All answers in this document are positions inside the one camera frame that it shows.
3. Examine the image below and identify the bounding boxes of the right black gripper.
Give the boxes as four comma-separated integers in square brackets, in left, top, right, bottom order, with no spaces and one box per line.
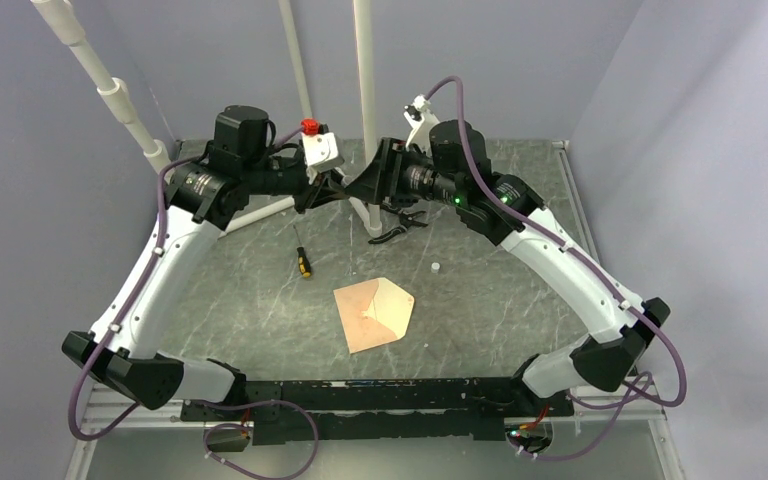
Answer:
[345,137,464,207]

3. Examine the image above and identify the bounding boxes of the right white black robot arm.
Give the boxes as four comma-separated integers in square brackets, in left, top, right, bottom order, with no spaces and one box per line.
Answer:
[346,120,670,415]

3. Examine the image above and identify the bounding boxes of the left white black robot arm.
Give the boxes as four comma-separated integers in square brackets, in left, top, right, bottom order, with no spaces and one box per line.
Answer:
[62,105,344,420]

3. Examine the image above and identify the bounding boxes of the black grey pliers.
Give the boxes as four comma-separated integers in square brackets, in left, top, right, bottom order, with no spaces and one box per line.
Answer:
[367,205,428,245]

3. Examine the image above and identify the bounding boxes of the yellow black screwdriver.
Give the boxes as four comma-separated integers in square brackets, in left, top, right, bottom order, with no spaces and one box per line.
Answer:
[293,226,313,278]

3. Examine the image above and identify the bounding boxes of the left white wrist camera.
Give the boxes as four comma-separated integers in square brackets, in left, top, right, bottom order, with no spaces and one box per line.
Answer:
[300,118,345,183]

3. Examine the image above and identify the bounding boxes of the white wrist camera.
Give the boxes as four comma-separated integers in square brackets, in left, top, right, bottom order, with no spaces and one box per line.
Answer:
[300,118,345,183]
[403,95,440,154]

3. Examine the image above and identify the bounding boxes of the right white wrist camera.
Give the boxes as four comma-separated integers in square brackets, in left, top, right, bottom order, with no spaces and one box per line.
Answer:
[403,95,440,154]

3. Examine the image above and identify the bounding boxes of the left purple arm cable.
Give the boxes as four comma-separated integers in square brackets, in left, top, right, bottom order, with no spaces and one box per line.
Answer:
[67,125,321,480]

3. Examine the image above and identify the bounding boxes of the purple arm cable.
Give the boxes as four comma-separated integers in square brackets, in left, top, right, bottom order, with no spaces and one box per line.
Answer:
[423,74,688,463]
[67,125,321,480]

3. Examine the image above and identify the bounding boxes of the white PVC pipe frame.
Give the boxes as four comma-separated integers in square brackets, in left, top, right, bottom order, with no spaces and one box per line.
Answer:
[30,0,385,238]

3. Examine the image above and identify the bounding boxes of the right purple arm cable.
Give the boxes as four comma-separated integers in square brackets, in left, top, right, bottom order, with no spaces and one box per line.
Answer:
[423,74,688,463]

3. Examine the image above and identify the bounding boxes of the aluminium table frame rail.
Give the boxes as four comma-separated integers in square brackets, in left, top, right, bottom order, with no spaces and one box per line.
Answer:
[65,140,687,480]

